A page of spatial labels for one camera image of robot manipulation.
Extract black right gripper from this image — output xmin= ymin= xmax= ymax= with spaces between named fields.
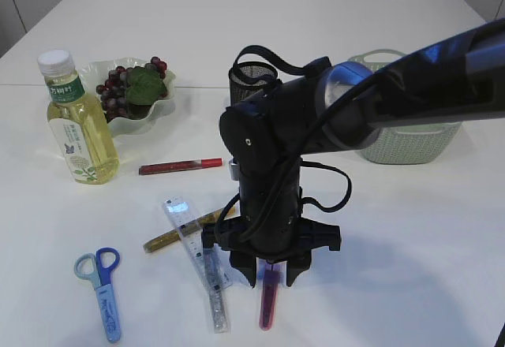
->
xmin=201 ymin=161 xmax=341 ymax=288

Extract pink scissors with sheath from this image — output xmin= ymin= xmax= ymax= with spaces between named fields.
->
xmin=259 ymin=263 xmax=282 ymax=331

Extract clear plastic ruler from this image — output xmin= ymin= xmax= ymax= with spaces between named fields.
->
xmin=164 ymin=196 xmax=233 ymax=292

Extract blue scissors with sheath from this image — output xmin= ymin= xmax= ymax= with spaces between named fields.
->
xmin=73 ymin=247 xmax=122 ymax=343

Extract dark red grape bunch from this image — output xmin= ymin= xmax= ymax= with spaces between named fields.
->
xmin=95 ymin=56 xmax=168 ymax=122

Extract green tea bottle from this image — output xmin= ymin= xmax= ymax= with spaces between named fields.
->
xmin=37 ymin=50 xmax=119 ymax=185

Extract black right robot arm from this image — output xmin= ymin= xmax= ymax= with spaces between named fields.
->
xmin=201 ymin=20 xmax=504 ymax=285

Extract silver glitter pen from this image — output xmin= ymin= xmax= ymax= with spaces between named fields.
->
xmin=203 ymin=248 xmax=230 ymax=334

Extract gold marker pen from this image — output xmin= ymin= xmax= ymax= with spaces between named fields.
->
xmin=143 ymin=209 xmax=223 ymax=253

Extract red marker pen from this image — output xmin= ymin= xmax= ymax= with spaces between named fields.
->
xmin=138 ymin=158 xmax=223 ymax=176

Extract black mesh pen holder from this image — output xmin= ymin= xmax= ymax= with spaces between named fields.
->
xmin=228 ymin=61 xmax=278 ymax=105

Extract light green woven basket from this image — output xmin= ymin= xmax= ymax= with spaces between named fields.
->
xmin=346 ymin=49 xmax=462 ymax=166

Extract light green wavy plate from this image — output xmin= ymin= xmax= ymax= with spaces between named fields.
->
xmin=77 ymin=57 xmax=176 ymax=136

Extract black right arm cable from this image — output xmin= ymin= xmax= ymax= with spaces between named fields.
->
xmin=212 ymin=45 xmax=395 ymax=245

